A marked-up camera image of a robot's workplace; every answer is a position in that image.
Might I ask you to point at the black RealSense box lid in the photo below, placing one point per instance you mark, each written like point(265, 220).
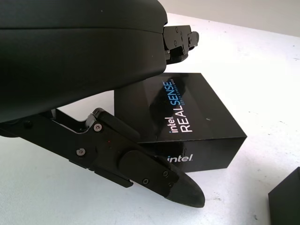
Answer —
point(206, 112)

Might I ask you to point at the black camera box base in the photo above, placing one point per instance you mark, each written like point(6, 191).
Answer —
point(287, 201)

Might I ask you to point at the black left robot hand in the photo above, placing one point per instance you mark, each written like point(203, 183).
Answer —
point(70, 58)

